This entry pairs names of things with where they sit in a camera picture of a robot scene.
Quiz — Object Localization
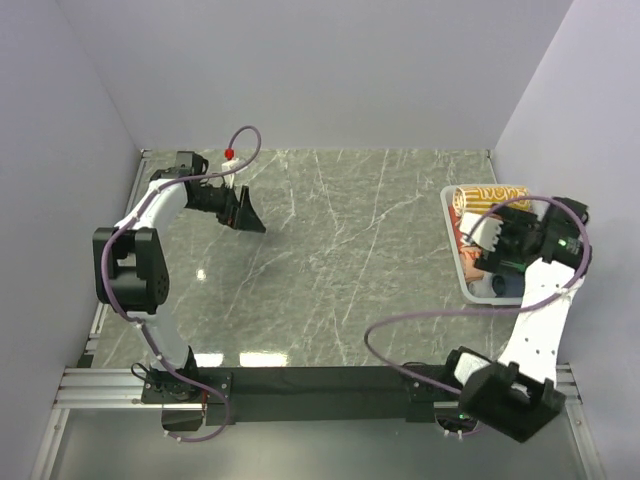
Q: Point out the purple cable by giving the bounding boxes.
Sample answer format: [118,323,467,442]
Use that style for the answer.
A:
[99,125,264,444]
[363,195,594,434]

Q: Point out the dark blue rolled towel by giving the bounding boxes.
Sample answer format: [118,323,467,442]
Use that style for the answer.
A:
[468,273,525,298]

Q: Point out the aluminium rail frame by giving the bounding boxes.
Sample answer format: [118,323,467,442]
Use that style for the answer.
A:
[32,151,606,479]

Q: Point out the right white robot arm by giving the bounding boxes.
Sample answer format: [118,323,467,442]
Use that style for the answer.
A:
[439,197,592,443]

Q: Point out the orange white rolled towel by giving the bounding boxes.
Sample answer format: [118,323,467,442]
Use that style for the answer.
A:
[448,206,486,283]

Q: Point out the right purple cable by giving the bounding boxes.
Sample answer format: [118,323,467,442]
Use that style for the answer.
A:
[363,195,594,434]

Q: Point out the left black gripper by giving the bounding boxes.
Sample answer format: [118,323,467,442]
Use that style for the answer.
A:
[188,181,266,232]

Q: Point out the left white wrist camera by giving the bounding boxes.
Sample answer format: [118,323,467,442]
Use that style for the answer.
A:
[221,147,245,189]

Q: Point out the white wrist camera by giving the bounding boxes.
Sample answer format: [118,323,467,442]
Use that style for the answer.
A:
[458,212,503,252]
[221,147,245,189]

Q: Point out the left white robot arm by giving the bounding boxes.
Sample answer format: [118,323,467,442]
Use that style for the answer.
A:
[92,149,266,402]

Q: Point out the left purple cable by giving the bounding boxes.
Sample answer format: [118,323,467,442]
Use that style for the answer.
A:
[99,125,264,444]

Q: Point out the white plastic basket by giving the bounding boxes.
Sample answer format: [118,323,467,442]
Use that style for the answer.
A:
[440,184,529,306]

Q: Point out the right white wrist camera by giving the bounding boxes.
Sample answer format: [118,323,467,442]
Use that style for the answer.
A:
[458,212,503,252]

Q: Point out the yellow white rolled towel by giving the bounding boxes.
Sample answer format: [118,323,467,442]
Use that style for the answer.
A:
[451,185,530,216]

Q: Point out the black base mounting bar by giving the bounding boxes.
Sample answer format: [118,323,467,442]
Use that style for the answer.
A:
[141,366,480,435]

